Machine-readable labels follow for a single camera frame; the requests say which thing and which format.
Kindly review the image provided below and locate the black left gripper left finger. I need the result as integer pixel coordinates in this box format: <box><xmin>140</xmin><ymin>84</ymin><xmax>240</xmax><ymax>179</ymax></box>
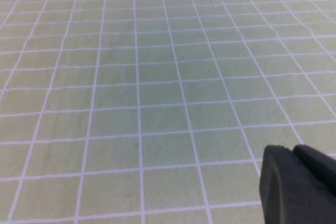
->
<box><xmin>259</xmin><ymin>144</ymin><xmax>336</xmax><ymax>224</ymax></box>

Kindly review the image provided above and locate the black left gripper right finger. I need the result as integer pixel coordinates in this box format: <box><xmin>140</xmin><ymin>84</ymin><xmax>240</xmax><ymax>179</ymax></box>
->
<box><xmin>292</xmin><ymin>144</ymin><xmax>336</xmax><ymax>198</ymax></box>

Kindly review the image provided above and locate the green white-checked tablecloth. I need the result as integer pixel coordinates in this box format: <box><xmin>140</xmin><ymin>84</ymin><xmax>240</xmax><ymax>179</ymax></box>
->
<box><xmin>0</xmin><ymin>0</ymin><xmax>336</xmax><ymax>224</ymax></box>

